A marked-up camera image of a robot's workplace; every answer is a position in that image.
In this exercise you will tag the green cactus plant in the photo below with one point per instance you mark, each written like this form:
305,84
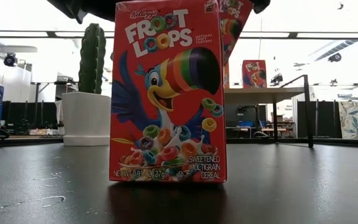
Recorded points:
92,59

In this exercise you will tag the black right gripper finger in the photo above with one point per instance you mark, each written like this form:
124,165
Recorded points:
261,5

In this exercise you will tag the blue bin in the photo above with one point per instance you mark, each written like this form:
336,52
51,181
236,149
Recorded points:
247,124

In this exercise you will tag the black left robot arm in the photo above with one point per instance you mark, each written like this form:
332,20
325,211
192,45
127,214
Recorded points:
73,7

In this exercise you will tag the orange cereal box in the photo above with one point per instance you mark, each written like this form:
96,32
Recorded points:
226,77

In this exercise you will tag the wooden shelf with black legs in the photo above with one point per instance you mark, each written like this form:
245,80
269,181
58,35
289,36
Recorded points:
259,95

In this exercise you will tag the background desk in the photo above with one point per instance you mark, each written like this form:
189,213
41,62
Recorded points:
275,129

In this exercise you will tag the black ceiling-hung camera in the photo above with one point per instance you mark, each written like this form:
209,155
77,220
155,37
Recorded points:
10,59
335,58
277,80

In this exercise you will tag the floral patterned cloth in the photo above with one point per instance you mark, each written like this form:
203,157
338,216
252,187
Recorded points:
357,119

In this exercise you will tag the black table mat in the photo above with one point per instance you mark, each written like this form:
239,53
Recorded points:
57,186

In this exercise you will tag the red Froot Loops cereal box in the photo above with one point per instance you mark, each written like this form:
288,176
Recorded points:
254,74
166,93
235,25

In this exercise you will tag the black partition panel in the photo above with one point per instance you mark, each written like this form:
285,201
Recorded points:
325,118
14,113

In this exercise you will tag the white hexagonal plant pot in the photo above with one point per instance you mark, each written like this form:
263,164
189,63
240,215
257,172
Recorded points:
85,118

